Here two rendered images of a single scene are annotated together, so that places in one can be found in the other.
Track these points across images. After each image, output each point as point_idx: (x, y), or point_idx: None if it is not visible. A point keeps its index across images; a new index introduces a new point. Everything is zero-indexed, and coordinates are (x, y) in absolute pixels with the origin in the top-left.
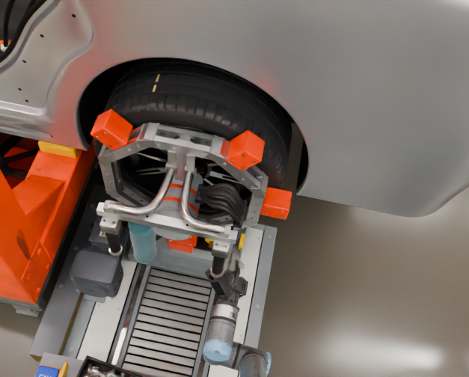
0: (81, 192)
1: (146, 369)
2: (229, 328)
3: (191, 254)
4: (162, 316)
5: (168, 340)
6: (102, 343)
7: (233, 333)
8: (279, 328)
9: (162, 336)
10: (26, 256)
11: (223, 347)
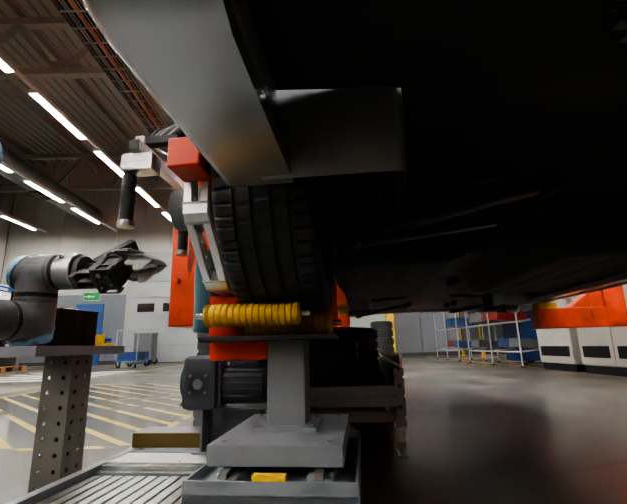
0: (324, 398)
1: (75, 487)
2: (46, 255)
3: (233, 428)
4: (154, 488)
5: (108, 495)
6: (137, 459)
7: (37, 262)
8: None
9: (119, 491)
10: (188, 265)
11: (25, 255)
